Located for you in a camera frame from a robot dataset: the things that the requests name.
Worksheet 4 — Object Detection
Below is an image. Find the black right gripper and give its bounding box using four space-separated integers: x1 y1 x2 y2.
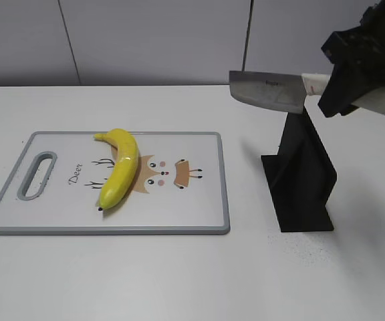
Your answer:
317 1 385 118

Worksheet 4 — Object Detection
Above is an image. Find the white-handled kitchen knife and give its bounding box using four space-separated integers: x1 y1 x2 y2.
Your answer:
229 70 385 122

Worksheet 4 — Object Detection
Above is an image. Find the yellow plastic banana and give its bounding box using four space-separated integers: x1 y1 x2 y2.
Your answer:
94 128 139 211

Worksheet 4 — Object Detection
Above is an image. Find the black knife stand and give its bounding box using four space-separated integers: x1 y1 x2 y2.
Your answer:
261 110 337 233

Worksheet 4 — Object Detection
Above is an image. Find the white deer cutting board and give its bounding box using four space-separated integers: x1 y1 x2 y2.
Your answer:
0 131 230 235

